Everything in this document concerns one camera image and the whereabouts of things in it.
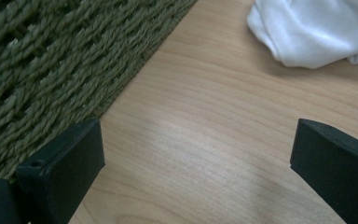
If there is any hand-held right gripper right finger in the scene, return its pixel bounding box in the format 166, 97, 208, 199
289, 118, 358, 224

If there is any white cloth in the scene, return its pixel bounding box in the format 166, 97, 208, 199
246, 0, 358, 70

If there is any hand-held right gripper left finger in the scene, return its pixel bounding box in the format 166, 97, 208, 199
15, 118, 106, 224

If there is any green woven basket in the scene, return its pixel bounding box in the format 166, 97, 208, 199
0, 0, 199, 184

